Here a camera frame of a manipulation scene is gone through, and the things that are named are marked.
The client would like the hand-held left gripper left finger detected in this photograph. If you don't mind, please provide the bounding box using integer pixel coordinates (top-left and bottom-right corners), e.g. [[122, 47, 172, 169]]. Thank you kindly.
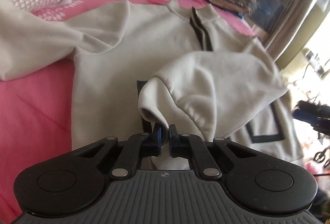
[[72, 123, 163, 180]]

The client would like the pink floral blanket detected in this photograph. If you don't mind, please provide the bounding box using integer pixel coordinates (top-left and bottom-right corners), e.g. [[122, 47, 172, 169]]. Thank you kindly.
[[0, 0, 258, 219]]

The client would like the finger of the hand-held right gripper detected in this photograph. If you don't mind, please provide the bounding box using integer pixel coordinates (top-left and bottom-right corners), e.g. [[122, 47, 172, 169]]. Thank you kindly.
[[292, 100, 330, 122], [311, 118, 330, 135]]

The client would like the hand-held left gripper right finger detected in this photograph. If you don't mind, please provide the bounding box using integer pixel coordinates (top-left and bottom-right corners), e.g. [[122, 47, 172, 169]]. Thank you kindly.
[[169, 124, 260, 180]]

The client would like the grey curtain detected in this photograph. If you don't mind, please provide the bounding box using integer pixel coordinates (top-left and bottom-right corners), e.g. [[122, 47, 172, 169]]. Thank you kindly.
[[263, 0, 330, 60]]

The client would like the blue water bottle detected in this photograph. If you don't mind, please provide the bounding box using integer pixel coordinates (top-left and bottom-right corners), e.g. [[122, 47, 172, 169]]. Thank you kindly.
[[240, 0, 284, 34]]

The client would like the dark cloth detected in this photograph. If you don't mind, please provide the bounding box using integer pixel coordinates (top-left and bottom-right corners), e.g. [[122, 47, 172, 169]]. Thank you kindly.
[[309, 187, 330, 224]]

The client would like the beige zip jacket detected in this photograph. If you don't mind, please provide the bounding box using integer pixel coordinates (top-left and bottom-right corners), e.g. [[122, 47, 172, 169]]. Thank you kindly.
[[0, 0, 307, 171]]

